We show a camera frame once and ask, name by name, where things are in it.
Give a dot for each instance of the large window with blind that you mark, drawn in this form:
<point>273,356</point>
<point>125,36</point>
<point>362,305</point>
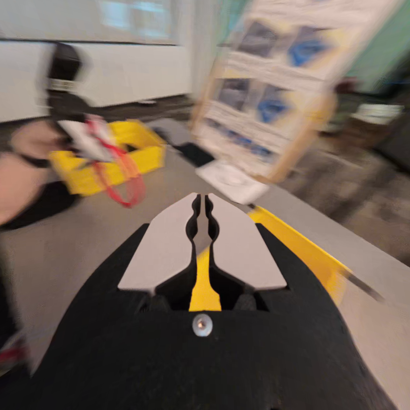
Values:
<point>96,19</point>

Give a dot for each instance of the yellow plastic bin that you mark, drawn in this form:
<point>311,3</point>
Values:
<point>304,249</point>
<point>144,160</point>

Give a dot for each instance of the person's left forearm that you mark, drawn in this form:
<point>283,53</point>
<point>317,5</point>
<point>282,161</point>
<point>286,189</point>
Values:
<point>16,185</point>

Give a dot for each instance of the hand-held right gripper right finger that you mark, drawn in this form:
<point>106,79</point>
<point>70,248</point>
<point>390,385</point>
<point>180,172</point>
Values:
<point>246,256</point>

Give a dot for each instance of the black floor device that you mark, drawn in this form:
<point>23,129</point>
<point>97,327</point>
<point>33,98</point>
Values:
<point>147,102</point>

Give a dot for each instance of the red fabric item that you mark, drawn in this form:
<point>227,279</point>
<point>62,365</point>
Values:
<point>12,354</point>

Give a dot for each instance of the person's left hand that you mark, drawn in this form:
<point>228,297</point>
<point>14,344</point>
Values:
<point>35,137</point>

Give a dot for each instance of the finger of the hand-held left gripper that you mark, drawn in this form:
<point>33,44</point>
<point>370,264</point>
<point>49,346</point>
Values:
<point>81,137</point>
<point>105,134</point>

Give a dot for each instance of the black textured armrest pad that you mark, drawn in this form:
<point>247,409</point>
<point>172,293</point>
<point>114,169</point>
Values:
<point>48,205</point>

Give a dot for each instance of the black flat panel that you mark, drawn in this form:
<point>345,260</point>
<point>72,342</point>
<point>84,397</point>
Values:
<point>195,153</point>

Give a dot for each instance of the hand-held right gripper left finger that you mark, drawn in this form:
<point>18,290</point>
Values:
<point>157,253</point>

